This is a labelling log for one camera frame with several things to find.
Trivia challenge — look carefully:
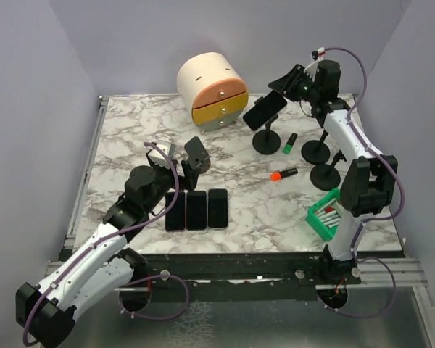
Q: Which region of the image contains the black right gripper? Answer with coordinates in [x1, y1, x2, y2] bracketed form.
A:
[267, 65, 320, 104]

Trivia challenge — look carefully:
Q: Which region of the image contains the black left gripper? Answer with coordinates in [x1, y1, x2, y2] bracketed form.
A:
[144, 159, 201, 214]

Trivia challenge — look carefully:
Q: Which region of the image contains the brown round phone stand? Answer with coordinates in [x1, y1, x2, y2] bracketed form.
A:
[184, 136, 210, 174]

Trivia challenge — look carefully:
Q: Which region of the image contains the white-edged back phone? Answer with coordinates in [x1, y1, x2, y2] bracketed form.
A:
[243, 91, 287, 131]

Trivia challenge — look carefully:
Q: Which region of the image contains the grey-cased phone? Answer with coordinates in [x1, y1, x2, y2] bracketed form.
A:
[207, 188, 228, 228]

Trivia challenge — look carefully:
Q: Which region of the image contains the purple-edged black phone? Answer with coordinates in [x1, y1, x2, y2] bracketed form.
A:
[165, 191, 186, 232]

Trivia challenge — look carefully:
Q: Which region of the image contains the black back phone stand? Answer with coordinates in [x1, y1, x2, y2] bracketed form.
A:
[252, 110, 281, 155]

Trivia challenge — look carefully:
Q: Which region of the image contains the black round-base phone stand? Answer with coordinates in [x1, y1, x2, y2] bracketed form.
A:
[301, 130, 331, 165]

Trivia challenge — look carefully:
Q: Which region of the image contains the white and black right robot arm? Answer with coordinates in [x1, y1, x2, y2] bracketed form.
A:
[268, 60, 397, 283]

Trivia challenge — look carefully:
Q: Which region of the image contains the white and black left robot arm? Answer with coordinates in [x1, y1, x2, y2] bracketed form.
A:
[15, 159, 200, 347]

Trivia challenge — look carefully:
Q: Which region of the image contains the green-capped marker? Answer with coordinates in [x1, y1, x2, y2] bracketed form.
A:
[283, 133, 298, 154]

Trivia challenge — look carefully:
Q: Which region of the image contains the round cream drawer cabinet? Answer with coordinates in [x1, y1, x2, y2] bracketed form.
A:
[176, 52, 249, 133]

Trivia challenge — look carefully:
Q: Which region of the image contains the orange-capped black marker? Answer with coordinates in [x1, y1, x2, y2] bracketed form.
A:
[270, 167, 298, 181]

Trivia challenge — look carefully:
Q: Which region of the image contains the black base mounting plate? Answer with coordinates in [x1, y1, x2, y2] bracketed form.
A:
[59, 251, 392, 302]

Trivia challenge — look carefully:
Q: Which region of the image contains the green plastic bin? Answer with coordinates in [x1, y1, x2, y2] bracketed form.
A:
[306, 188, 344, 241]

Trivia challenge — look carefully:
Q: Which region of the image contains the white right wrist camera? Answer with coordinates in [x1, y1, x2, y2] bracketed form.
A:
[304, 47, 326, 80]

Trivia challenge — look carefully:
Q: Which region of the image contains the aluminium frame rail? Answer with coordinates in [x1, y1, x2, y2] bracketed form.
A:
[355, 258, 428, 288]

